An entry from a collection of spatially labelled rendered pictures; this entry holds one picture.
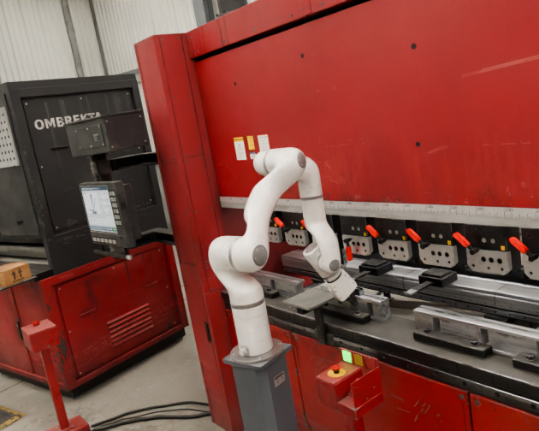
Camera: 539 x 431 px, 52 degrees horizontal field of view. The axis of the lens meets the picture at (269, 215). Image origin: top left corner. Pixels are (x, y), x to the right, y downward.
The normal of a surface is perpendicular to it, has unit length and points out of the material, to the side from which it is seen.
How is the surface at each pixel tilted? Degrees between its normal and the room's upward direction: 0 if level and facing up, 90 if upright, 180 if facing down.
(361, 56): 90
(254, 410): 90
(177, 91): 90
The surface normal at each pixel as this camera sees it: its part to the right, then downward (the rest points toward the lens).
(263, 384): 0.11, 0.17
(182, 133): 0.60, 0.05
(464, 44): -0.78, 0.25
